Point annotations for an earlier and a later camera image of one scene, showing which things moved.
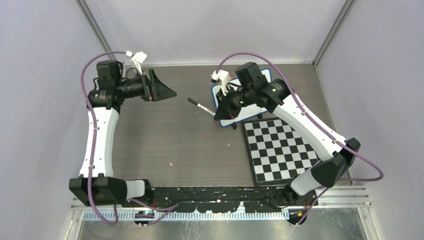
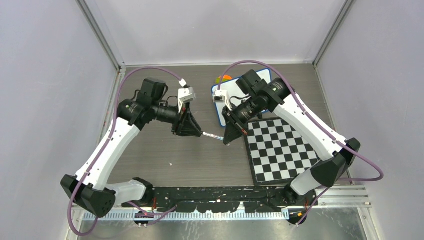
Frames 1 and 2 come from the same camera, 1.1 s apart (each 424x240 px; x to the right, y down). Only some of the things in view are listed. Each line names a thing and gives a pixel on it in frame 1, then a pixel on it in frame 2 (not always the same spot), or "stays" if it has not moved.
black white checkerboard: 277,154 stays
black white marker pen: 201,106 → 219,137
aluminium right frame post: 332,31 stays
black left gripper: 154,89 → 185,125
